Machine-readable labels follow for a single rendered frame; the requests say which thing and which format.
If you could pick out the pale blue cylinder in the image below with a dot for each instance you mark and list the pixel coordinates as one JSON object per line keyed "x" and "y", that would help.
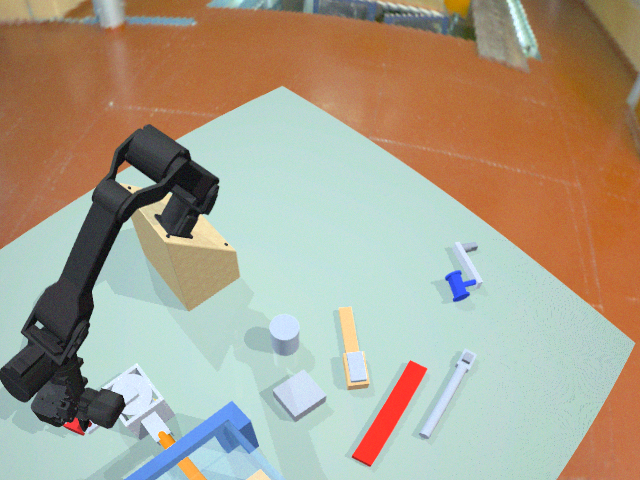
{"x": 284, "y": 334}

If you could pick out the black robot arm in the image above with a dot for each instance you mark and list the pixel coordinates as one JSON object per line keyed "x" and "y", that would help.
{"x": 65, "y": 307}

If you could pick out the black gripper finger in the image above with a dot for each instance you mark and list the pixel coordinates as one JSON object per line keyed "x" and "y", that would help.
{"x": 83, "y": 420}

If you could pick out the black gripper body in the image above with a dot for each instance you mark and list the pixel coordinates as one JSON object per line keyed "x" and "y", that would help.
{"x": 102, "y": 407}

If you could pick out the red flat bar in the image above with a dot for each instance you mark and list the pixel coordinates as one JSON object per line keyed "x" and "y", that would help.
{"x": 384, "y": 423}

